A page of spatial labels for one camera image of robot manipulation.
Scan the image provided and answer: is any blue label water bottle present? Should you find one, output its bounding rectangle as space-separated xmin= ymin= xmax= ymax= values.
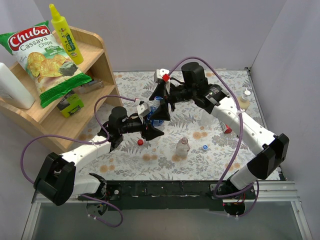
xmin=147 ymin=96 xmax=166 ymax=127

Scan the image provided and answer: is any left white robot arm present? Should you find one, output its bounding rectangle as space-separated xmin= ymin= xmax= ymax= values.
xmin=33 ymin=106 xmax=164 ymax=206

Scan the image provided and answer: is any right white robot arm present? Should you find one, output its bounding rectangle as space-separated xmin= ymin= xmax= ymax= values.
xmin=149 ymin=62 xmax=289 ymax=199

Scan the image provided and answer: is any red bottle cap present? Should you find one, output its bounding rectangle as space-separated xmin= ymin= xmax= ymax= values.
xmin=137 ymin=139 xmax=144 ymax=146

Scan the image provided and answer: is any clear empty plastic bottle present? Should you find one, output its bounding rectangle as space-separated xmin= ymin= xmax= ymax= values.
xmin=200 ymin=109 xmax=215 ymax=128

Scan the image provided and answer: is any red label cola bottle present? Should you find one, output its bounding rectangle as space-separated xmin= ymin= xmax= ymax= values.
xmin=175 ymin=137 xmax=191 ymax=159

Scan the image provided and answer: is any yellow squeeze bottle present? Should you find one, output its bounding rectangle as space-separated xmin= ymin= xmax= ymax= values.
xmin=49 ymin=3 xmax=84 ymax=65

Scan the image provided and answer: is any floral table mat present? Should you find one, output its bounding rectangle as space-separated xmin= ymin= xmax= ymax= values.
xmin=79 ymin=70 xmax=265 ymax=181

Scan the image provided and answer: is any wooden shelf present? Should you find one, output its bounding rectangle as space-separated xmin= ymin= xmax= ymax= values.
xmin=0 ymin=24 xmax=124 ymax=154

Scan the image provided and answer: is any clear box on shelf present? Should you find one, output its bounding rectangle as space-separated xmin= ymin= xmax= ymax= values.
xmin=74 ymin=79 xmax=104 ymax=94

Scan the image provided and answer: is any green box on shelf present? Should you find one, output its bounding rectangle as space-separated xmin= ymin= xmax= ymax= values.
xmin=56 ymin=90 xmax=84 ymax=118

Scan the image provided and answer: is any red toothpaste box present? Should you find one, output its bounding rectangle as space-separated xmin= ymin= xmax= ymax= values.
xmin=219 ymin=120 xmax=232 ymax=134

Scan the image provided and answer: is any white plastic container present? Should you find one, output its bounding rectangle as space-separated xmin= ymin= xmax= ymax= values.
xmin=0 ymin=62 xmax=35 ymax=109

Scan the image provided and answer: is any green cassava chips bag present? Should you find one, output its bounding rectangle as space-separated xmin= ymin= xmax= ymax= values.
xmin=0 ymin=21 xmax=92 ymax=108

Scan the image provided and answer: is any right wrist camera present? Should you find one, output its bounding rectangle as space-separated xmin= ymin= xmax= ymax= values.
xmin=153 ymin=68 xmax=170 ymax=83

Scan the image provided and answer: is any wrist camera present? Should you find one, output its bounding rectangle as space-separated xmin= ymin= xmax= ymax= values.
xmin=136 ymin=101 xmax=151 ymax=124
xmin=153 ymin=68 xmax=170 ymax=83

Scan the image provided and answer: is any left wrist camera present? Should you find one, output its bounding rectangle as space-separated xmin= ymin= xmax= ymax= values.
xmin=136 ymin=101 xmax=151 ymax=124

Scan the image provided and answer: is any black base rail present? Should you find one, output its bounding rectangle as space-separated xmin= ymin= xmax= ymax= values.
xmin=77 ymin=174 xmax=261 ymax=216

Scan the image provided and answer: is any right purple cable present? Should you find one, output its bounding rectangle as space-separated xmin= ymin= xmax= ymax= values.
xmin=168 ymin=56 xmax=261 ymax=219

